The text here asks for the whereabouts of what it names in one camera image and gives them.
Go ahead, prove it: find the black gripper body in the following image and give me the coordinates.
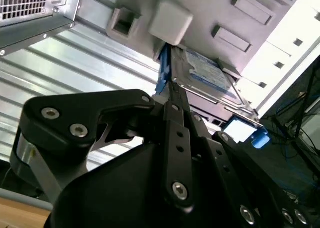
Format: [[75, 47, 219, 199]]
[[43, 142, 241, 228]]

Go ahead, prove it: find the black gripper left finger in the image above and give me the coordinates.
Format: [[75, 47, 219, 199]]
[[11, 84, 196, 213]]

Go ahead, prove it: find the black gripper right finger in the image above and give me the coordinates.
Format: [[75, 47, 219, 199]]
[[178, 86, 313, 228]]

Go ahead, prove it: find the hard disk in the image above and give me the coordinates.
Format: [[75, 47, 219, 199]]
[[152, 44, 271, 148]]

